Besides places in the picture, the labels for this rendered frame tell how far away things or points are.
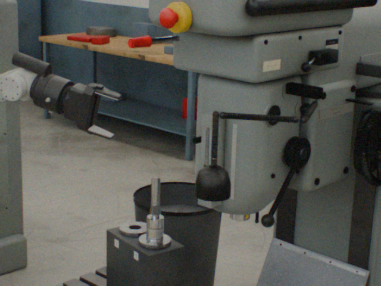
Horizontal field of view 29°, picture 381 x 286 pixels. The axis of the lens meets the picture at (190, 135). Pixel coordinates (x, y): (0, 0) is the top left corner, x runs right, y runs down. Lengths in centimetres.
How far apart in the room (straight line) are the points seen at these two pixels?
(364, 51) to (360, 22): 8
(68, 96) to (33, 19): 726
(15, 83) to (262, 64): 63
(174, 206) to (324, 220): 205
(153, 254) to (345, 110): 63
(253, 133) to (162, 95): 627
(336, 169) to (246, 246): 306
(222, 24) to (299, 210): 84
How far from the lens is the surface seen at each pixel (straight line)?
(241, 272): 451
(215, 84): 161
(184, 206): 405
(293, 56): 159
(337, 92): 177
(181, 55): 162
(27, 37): 903
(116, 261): 213
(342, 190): 203
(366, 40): 187
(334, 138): 179
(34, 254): 473
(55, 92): 181
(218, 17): 143
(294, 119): 143
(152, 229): 201
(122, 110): 748
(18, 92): 183
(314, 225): 211
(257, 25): 146
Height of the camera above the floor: 191
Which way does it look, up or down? 15 degrees down
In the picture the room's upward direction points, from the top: 2 degrees clockwise
